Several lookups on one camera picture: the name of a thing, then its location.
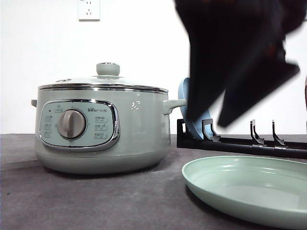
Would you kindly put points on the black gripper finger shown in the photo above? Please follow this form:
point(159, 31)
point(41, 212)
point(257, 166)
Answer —
point(265, 71)

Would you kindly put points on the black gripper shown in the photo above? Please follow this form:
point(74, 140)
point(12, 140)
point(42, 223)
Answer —
point(225, 36)

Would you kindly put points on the glass steamer lid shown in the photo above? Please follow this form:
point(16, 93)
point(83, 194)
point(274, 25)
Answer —
point(107, 78)

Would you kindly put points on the green plate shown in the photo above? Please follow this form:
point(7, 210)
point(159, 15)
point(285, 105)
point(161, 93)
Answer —
point(267, 190)

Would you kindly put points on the blue plate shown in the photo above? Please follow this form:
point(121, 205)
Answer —
point(194, 118)

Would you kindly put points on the black plate rack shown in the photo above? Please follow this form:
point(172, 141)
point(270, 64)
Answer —
point(277, 147)

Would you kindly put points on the green electric steamer pot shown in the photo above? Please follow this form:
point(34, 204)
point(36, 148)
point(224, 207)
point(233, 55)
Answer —
point(103, 130)

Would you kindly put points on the grey table mat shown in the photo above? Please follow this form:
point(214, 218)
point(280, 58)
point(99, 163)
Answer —
point(35, 196)

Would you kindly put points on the white wall socket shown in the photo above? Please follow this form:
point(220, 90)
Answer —
point(88, 10)

